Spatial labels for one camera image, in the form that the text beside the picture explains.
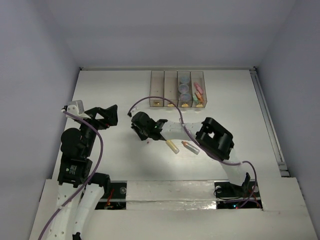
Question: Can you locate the orange clear highlighter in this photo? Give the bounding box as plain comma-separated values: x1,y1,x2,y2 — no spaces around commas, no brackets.
181,141,200,155

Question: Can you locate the clear jar of paper clips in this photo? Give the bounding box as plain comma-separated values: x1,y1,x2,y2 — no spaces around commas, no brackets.
178,84,190,94

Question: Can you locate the green correction tape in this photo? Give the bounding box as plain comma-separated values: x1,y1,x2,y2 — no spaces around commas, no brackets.
193,96,198,105

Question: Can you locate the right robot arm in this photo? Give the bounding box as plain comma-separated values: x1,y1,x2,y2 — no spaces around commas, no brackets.
128,111,251,196

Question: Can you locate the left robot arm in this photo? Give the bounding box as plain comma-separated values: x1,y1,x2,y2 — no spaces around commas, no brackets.
38,100,118,240

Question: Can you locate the yellow highlighter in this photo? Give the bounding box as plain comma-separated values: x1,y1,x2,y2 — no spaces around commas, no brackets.
165,140,180,154

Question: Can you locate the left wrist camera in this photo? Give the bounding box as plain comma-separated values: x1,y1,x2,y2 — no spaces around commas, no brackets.
61,100,86,118

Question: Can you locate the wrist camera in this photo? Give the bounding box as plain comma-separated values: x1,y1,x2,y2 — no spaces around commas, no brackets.
61,100,86,118
127,107,138,118

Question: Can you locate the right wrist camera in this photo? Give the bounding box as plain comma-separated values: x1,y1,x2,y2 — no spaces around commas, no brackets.
127,107,138,118

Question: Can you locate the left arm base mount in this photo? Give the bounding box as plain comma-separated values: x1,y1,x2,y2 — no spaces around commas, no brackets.
95,181,127,210

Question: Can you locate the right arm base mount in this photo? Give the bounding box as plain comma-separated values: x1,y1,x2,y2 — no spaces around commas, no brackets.
213,181,263,210

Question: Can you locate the aluminium rail right edge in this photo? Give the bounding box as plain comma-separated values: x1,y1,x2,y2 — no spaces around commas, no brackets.
249,67,291,178

